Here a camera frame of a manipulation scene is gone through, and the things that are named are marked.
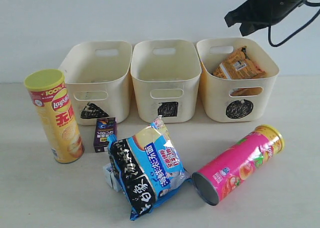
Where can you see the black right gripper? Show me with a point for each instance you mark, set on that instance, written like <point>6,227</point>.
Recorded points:
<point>254,15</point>

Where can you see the orange instant noodle packet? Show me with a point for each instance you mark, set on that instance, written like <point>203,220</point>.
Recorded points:
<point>239,66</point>

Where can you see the pink Lay's chip can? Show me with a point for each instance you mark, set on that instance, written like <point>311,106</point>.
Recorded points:
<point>218,178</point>

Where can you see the blue instant noodle packet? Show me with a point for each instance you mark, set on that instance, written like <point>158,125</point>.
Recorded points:
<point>148,167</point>

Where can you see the purple juice box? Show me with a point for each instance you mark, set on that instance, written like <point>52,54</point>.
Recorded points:
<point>105,134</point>

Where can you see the white blue milk carton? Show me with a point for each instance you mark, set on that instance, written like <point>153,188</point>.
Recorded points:
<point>111,178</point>

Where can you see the cream bin circle mark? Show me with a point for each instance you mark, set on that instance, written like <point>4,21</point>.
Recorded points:
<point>238,100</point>

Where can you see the cream bin square mark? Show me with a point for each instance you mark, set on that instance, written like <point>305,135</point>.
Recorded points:
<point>166,75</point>

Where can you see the cream bin triangle mark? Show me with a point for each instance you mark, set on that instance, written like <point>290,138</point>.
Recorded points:
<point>98,80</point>

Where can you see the yellow Lay's chip can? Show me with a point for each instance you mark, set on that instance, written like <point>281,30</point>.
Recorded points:
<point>48,92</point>

